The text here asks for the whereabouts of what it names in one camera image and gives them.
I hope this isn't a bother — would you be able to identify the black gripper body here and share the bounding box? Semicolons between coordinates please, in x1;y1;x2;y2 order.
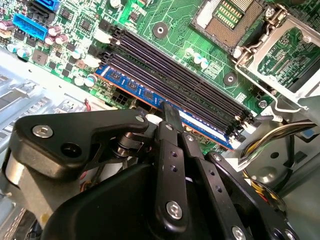
41;162;222;240

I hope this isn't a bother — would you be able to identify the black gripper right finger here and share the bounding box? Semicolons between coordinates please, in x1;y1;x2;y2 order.
177;131;301;240

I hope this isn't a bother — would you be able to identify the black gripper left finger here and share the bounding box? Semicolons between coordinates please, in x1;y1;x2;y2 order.
9;101;191;228

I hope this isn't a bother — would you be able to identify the blue RAM stick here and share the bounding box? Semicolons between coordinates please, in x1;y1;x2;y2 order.
94;65;236;152

